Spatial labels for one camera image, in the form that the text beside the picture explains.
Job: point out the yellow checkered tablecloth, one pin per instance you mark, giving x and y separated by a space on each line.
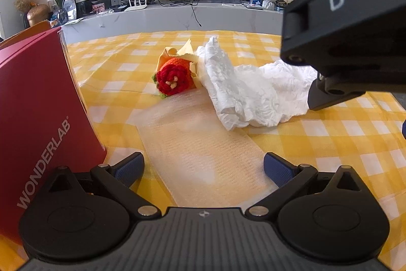
333 137

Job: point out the crocheted red flower bouquet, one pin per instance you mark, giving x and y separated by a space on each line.
184 52

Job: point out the red crochet rose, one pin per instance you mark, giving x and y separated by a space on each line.
174 77

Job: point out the pink tissue box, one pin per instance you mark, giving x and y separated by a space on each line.
98 7

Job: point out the gold round vase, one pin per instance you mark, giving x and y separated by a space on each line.
38 15

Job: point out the glass jar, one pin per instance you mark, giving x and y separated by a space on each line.
62 17

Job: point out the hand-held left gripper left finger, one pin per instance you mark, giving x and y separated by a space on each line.
130 171

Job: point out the loose papers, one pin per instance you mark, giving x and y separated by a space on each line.
73 21

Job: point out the black picture frame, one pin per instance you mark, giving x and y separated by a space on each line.
71 2

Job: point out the white router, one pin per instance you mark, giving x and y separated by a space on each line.
135 7

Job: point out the white mesh cloth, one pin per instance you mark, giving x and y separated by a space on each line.
196 147

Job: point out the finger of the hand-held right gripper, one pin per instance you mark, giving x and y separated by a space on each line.
318 98

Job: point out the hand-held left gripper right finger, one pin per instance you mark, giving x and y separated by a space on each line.
279 171

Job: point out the dark vase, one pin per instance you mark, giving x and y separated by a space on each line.
25 21

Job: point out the dried flower bunch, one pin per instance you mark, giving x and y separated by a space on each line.
22 1

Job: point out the red box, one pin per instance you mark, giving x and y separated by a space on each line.
41 118

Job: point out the white marble television stand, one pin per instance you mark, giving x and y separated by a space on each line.
158 20

